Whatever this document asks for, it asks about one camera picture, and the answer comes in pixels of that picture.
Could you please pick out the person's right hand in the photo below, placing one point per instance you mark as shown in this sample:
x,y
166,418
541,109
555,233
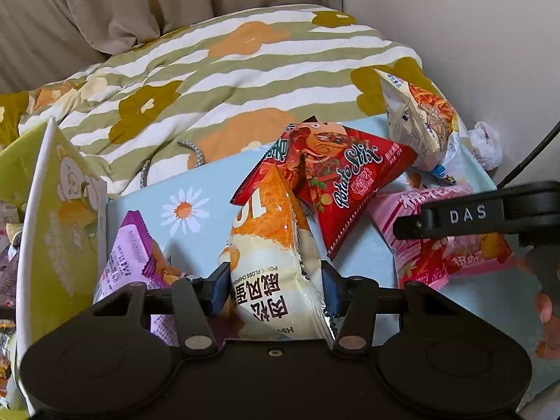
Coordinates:
x,y
544,308

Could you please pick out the white and orange noodle packet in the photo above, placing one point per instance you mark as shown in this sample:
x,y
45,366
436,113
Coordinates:
x,y
420,118

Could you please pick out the white plastic bag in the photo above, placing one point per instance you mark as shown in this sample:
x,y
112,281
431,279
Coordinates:
x,y
485,144

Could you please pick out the pink snack packet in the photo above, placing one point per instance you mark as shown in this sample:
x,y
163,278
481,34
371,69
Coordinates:
x,y
463,258

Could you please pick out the floral striped blanket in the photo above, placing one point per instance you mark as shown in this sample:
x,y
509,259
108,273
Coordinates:
x,y
218,78

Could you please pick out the light blue snack packet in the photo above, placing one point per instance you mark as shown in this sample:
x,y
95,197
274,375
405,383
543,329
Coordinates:
x,y
444,170

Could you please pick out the beige curtain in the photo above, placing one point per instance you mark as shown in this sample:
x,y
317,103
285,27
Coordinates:
x,y
131,0

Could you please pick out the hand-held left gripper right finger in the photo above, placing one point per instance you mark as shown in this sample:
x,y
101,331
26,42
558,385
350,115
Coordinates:
x,y
333,288

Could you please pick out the yellow-green cardboard box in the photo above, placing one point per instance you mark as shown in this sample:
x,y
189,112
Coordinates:
x,y
57,227

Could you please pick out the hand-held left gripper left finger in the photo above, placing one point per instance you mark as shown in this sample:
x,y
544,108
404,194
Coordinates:
x,y
218,291

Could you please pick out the purple cake packet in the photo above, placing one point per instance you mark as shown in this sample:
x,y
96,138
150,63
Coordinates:
x,y
131,253

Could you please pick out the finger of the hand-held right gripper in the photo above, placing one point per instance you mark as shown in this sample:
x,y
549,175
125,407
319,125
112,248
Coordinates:
x,y
409,226

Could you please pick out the large mauve snack packet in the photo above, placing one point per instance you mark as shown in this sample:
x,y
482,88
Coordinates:
x,y
6,280

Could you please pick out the red potato stick packet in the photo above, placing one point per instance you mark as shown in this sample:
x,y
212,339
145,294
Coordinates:
x,y
345,170

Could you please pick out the orange and white cake packet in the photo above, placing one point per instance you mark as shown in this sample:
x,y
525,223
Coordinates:
x,y
271,249

